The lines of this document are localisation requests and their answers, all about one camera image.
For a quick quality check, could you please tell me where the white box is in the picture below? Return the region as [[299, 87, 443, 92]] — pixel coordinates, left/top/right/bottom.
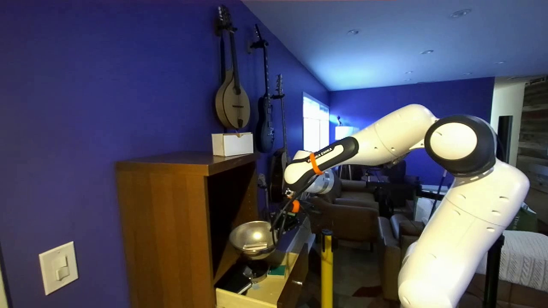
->
[[210, 131, 255, 157]]

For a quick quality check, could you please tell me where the black stand pole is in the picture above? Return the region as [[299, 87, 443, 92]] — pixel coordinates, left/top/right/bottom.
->
[[482, 234, 505, 308]]

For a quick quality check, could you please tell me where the black item in drawer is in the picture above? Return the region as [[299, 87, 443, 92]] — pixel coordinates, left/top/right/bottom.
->
[[219, 262, 253, 296]]

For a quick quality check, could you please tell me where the slim dark string instrument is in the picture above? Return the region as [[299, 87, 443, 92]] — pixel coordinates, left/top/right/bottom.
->
[[270, 73, 291, 202]]

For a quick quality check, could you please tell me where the brown armchair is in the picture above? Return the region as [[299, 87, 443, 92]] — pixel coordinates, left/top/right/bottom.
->
[[374, 212, 428, 301]]

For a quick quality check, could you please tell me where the yellow pole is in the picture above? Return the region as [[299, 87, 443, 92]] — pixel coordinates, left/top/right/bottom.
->
[[318, 229, 335, 308]]

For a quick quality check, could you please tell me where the brown sofa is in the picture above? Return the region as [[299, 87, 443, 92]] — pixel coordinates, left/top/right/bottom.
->
[[309, 178, 381, 244]]

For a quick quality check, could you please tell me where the mandolin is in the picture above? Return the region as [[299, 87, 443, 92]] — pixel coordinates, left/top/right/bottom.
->
[[212, 5, 253, 131]]

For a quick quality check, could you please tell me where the white quilted bed cover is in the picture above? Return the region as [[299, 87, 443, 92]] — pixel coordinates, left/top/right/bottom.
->
[[482, 229, 548, 292]]

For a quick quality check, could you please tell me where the brown wooden cabinet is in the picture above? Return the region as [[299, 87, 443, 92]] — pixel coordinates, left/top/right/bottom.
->
[[114, 150, 261, 308]]

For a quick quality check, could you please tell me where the bright window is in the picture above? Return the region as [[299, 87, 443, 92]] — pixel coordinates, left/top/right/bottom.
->
[[301, 92, 332, 154]]

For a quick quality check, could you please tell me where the dark electric guitar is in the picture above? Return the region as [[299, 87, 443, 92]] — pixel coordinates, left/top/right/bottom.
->
[[248, 22, 277, 154]]

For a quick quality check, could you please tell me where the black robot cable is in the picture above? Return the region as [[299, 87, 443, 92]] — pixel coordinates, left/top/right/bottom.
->
[[268, 193, 297, 231]]

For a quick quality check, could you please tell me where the open wooden cabinet drawer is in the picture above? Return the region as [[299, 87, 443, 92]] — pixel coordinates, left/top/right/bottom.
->
[[213, 215, 316, 308]]

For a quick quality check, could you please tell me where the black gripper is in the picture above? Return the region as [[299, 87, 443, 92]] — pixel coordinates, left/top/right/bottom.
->
[[268, 195, 304, 243]]

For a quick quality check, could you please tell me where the white light switch plate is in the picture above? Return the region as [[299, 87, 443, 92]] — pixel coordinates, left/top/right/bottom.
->
[[37, 239, 80, 297]]

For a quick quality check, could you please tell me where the round metal dishpan bowl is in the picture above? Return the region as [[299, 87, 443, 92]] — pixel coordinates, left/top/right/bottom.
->
[[227, 219, 277, 262]]

